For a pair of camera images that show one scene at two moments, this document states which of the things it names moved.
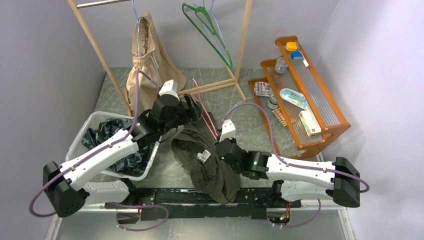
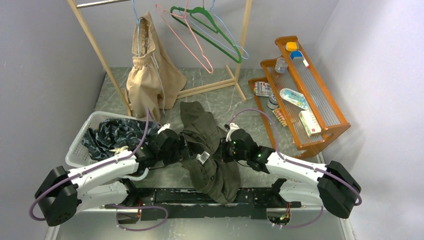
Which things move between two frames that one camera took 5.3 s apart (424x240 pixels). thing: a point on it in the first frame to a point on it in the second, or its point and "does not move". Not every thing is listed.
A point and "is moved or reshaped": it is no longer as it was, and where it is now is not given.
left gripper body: x=190 y=114 to x=184 y=153
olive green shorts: x=195 y=147 does not move
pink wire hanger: x=204 y=112 to x=179 y=39
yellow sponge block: x=291 y=46 does not move
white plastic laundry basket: x=78 y=146 does not move
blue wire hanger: x=138 y=21 does not move
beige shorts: x=150 y=56 does not move
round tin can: x=272 y=103 does not move
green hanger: x=213 y=32 is moved or reshaped
